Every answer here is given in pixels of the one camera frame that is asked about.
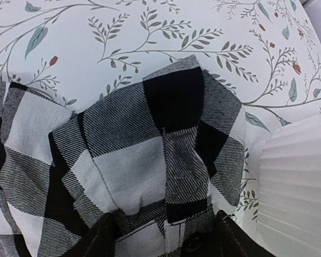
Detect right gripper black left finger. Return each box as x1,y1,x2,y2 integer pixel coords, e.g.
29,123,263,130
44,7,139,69
69,213,123,257

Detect floral patterned table cloth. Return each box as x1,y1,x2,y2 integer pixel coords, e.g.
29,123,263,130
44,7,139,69
0,0,321,223

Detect black white checkered shirt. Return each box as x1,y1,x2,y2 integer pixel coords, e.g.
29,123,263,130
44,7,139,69
0,56,246,256

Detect white plastic basket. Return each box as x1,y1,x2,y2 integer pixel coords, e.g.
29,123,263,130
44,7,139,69
255,114,321,256

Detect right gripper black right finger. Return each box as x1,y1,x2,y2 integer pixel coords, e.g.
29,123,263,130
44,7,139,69
212,210,274,257

